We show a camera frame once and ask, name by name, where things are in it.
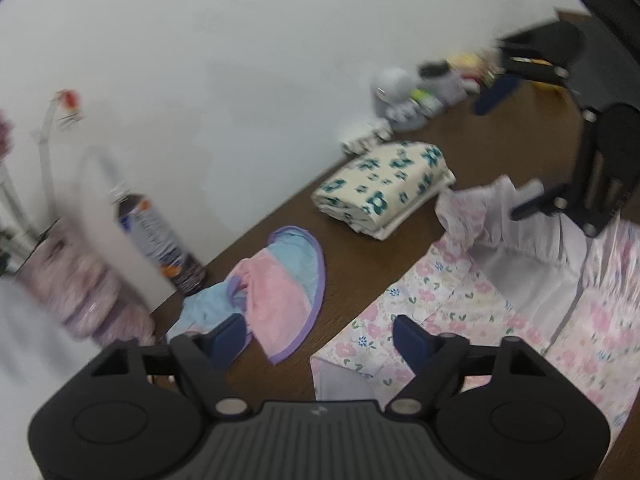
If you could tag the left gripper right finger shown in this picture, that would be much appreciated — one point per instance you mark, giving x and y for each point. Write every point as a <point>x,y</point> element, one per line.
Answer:
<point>435,362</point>

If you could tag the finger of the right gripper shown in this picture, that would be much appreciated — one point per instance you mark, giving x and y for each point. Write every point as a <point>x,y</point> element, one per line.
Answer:
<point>502,87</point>
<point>549,202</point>

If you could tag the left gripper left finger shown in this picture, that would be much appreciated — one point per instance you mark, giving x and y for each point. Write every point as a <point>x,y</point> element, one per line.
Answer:
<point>203,361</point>

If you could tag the pink floral baby garment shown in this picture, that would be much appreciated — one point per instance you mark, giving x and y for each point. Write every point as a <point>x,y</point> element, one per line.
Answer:
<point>574,299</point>

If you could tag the yellow mug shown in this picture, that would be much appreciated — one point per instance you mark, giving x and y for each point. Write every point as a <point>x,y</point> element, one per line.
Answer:
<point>544,84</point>

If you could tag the white robot figurine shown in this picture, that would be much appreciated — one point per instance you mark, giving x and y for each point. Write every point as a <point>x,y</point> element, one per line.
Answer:
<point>391,91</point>

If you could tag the pink blue towel cap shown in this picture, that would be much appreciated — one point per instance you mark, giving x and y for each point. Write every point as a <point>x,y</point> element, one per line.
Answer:
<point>279,291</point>

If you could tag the white power strip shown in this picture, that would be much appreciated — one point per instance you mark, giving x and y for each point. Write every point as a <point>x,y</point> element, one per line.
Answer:
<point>363,137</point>

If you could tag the plastic drink bottle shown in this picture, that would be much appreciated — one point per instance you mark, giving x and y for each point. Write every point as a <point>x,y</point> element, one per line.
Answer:
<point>152,235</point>

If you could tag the floral cream fabric pouch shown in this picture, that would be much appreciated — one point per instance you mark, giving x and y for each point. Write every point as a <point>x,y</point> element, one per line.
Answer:
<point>377,191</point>

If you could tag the purple knitted vase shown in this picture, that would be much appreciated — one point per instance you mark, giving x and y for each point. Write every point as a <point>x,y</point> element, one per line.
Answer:
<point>82,292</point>

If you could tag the dried rose bouquet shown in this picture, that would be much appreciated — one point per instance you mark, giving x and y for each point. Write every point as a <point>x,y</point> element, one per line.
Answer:
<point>28,198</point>

